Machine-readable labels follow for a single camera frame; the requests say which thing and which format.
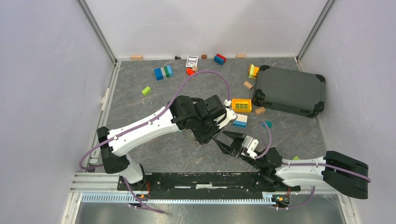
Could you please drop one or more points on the blue grey green brick stack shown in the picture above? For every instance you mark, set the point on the blue grey green brick stack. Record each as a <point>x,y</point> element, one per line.
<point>163,72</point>

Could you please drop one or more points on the yellow window brick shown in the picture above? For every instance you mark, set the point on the yellow window brick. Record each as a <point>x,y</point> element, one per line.
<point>241,105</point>

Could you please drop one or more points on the playing card box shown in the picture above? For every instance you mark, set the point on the playing card box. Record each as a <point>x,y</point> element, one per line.
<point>191,61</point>

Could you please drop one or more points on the red orange brick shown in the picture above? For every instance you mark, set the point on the red orange brick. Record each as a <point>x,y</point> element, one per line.
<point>190,72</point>

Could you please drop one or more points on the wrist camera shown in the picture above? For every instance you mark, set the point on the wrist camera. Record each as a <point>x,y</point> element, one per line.
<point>228,116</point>
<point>248,147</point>

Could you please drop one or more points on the orange green brown brick stack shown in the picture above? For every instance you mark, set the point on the orange green brown brick stack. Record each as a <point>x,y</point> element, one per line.
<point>253,71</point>

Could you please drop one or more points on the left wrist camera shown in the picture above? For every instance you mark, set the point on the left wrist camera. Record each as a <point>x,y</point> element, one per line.
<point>228,116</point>

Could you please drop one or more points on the teal small block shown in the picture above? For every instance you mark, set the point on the teal small block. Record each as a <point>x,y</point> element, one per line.
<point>267,123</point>

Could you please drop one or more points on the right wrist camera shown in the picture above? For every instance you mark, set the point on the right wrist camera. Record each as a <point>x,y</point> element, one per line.
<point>248,147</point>

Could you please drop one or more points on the dark grey hard case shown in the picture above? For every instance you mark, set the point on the dark grey hard case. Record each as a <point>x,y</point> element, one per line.
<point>291,91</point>

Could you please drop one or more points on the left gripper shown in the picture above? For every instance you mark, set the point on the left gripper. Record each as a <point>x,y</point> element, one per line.
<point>203,139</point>

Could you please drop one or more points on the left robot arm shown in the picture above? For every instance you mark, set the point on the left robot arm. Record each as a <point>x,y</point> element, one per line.
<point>204,118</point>

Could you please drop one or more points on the lime green block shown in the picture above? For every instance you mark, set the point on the lime green block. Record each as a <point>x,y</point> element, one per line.
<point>146,91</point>

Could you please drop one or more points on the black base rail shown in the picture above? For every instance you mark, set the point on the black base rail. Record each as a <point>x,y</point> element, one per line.
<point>215,185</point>

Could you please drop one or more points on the white and blue brick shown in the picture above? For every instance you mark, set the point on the white and blue brick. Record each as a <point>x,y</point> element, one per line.
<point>241,121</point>

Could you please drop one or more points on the tan wooden block at wall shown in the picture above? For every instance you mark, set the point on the tan wooden block at wall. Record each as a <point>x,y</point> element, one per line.
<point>136,57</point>

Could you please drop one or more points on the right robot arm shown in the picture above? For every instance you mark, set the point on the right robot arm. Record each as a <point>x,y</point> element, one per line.
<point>335,170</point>

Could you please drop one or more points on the tan wooden block near case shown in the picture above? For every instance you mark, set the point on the tan wooden block near case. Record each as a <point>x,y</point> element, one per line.
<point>248,85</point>

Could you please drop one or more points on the red and blue brick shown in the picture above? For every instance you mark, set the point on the red and blue brick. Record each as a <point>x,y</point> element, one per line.
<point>219,59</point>

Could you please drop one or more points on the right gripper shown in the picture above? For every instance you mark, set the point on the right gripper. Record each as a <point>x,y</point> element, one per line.
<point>236,148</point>

